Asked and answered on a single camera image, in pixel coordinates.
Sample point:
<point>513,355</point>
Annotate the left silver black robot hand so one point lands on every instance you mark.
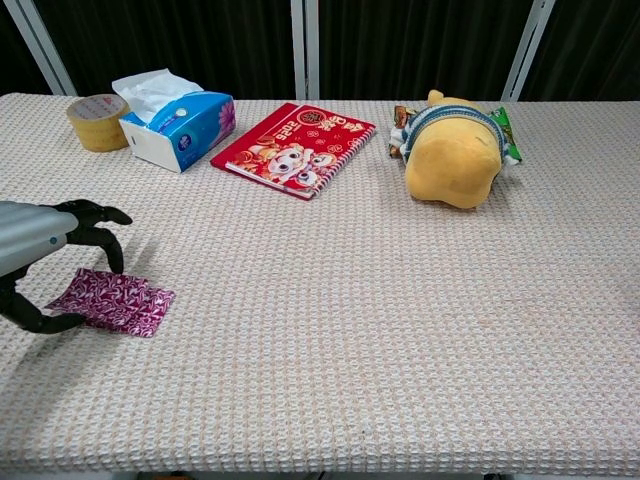
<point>30,235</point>

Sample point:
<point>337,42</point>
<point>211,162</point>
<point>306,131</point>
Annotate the yellow packing tape roll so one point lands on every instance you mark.
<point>97,132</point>

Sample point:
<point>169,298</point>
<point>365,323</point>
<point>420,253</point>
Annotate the white tissue paper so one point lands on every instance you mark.
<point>150,92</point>

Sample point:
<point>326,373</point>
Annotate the blue white tissue box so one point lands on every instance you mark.
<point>200,125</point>

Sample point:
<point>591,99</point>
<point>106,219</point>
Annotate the black curtain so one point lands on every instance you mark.
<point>200,45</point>

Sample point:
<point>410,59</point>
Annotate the red spiral calendar notebook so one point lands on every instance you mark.
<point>300,145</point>

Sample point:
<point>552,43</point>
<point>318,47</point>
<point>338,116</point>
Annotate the beige waffle-weave tablecloth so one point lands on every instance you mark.
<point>350,325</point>

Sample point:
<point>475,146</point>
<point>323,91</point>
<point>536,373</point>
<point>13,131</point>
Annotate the brown snack packet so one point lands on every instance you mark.
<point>401,116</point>

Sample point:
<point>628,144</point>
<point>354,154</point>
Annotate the yellow plush toy striped sweater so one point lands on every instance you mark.
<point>450,170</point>

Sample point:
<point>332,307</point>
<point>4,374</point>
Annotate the green snack packet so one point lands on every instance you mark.
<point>506,125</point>

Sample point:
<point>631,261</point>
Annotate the white slanted frame post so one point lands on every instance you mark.
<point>527,50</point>
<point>45,50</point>

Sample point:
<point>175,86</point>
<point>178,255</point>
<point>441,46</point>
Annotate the white upright frame post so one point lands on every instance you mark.
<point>312,50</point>
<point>298,50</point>

